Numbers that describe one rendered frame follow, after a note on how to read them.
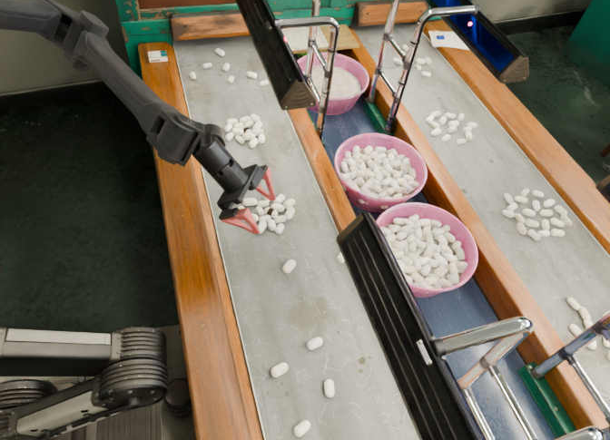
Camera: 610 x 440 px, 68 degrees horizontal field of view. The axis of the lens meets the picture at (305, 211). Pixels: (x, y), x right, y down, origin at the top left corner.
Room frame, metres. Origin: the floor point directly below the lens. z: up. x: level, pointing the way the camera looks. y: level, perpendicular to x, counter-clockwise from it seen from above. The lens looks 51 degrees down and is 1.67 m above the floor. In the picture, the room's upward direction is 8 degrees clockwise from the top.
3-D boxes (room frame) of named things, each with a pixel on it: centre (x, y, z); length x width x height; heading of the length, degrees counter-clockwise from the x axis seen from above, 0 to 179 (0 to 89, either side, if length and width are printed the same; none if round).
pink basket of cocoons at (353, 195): (0.95, -0.20, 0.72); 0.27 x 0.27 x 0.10
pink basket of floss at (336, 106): (1.35, -0.02, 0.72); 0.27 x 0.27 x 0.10
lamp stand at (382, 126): (1.27, -0.27, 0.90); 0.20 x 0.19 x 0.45; 24
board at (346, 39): (1.55, 0.07, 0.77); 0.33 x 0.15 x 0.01; 114
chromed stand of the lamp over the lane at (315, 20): (1.11, 0.09, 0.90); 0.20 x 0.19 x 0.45; 24
